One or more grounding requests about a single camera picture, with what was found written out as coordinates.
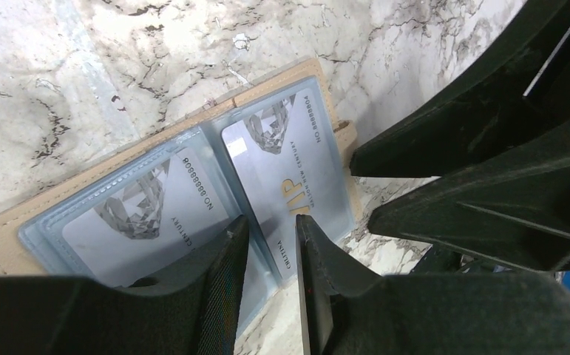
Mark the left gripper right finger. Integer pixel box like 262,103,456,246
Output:
296,215,570,354

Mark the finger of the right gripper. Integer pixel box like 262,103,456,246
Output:
350,1,570,178
367,120,570,271

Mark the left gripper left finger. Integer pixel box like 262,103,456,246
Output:
0,216,249,354

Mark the silver VIP card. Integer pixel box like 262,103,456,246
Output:
221,87,353,280
62,148,229,287

